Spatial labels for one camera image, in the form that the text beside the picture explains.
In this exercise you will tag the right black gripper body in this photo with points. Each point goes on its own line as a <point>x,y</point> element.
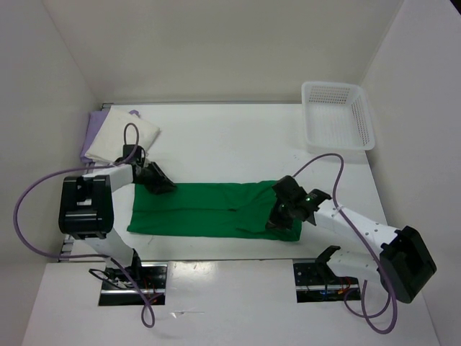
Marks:
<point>289,203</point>

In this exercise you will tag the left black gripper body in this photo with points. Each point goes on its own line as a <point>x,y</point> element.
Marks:
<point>141,181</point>

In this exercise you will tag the cream t shirt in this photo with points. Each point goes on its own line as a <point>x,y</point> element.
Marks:
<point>149,131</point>

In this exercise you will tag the green t shirt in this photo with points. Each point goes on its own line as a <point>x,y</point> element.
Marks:
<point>217,210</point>

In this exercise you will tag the purple t shirt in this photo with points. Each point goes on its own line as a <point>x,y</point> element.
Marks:
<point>106,134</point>

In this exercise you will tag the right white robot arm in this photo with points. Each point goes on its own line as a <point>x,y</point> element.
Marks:
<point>398,257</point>

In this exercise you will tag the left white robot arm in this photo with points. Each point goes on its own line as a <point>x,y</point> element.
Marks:
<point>87,211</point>

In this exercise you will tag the white perforated plastic basket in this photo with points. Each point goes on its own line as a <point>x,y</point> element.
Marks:
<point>337,117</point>

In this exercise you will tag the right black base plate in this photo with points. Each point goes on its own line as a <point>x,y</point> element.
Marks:
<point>312,288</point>

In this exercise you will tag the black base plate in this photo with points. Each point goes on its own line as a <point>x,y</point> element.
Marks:
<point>312,288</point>
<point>117,290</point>

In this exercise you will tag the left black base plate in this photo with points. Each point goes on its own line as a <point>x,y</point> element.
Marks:
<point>117,290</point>

